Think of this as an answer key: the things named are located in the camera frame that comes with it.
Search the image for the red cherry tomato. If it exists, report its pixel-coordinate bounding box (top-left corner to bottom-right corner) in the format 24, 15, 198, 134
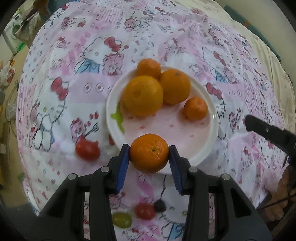
75, 140, 101, 161
134, 203, 156, 220

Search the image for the small orange mandarin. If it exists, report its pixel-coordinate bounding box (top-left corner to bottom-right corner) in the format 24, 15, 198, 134
183, 96, 208, 121

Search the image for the medium orange mandarin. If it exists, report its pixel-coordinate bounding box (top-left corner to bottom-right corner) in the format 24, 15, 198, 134
158, 68, 191, 105

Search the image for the large orange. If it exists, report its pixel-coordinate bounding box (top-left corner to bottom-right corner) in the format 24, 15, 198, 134
122, 75, 164, 117

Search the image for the right hand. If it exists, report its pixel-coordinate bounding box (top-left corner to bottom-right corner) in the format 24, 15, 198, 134
264, 166, 295, 221

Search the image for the green grape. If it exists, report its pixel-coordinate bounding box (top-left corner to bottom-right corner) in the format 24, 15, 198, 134
112, 212, 132, 229

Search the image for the pink strawberry plate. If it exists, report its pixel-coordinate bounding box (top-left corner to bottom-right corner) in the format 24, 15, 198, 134
106, 70, 219, 167

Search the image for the Hello Kitty pink cloth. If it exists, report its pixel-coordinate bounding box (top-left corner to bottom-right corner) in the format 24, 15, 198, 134
16, 1, 295, 240

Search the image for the white washing machine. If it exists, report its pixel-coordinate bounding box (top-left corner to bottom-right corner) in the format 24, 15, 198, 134
3, 13, 23, 55

